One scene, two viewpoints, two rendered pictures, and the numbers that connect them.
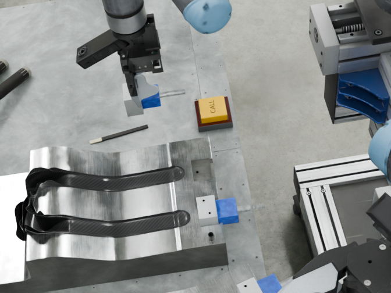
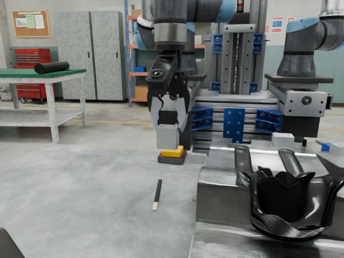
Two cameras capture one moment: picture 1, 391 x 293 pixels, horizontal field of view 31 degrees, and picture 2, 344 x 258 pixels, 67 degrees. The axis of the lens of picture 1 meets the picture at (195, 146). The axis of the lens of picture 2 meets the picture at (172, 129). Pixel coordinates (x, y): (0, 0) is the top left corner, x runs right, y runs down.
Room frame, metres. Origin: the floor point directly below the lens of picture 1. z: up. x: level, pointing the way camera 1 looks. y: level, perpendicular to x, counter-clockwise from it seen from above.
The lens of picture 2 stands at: (0.89, 0.71, 1.13)
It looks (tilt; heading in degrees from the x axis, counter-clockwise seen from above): 16 degrees down; 282
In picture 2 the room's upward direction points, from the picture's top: straight up
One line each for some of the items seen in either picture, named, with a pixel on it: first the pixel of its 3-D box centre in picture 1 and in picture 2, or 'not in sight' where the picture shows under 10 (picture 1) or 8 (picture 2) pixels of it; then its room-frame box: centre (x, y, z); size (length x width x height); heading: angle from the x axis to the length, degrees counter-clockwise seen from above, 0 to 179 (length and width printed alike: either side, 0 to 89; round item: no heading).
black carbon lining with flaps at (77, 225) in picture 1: (98, 200); (275, 164); (0.78, 0.20, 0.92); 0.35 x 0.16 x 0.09; 89
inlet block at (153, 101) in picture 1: (155, 95); (171, 131); (1.02, 0.07, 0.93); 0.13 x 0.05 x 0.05; 90
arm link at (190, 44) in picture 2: not in sight; (180, 36); (1.10, -0.49, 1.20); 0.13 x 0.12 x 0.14; 20
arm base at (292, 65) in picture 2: not in sight; (297, 63); (0.60, -0.50, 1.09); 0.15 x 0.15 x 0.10
